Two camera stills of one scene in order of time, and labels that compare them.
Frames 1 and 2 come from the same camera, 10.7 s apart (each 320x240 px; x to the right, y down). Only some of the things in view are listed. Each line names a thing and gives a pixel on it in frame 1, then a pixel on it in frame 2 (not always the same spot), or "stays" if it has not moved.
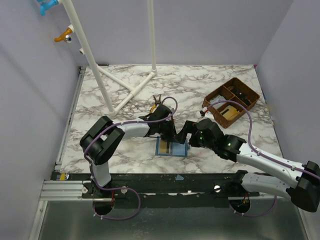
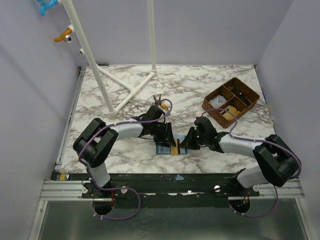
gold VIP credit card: x=229 y=112 stays
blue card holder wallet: x=168 y=148 stays
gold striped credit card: x=166 y=147 -> x=176 y=150
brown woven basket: x=224 y=112 stays
